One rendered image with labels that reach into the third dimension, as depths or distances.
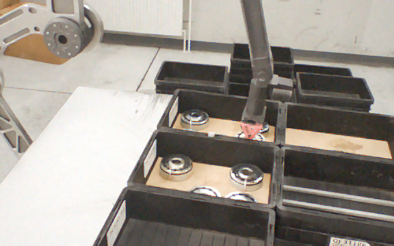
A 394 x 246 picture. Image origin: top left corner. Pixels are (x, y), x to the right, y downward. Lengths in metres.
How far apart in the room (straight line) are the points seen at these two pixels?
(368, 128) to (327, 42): 2.90
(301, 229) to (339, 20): 3.45
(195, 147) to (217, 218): 0.32
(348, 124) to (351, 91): 1.17
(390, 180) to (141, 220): 0.75
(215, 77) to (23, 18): 1.37
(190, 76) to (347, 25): 2.12
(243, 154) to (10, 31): 0.97
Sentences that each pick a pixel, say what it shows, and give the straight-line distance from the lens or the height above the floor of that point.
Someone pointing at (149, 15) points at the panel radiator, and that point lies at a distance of 4.46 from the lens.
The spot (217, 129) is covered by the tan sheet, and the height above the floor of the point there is 0.83.
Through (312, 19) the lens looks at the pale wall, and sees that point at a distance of 4.50.
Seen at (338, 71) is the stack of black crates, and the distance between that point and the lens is 3.27.
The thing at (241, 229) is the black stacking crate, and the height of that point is 0.85.
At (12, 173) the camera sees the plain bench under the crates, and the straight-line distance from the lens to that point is 1.74.
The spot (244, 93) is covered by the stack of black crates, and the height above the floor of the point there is 0.43.
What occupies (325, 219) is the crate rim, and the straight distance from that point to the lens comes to 1.22.
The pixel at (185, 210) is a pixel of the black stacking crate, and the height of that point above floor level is 0.89.
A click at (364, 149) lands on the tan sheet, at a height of 0.83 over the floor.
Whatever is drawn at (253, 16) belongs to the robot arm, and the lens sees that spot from 1.28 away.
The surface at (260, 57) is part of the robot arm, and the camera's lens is 1.34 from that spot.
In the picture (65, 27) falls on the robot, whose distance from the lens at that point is 1.62.
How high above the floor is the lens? 1.70
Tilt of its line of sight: 31 degrees down
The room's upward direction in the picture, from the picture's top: 3 degrees clockwise
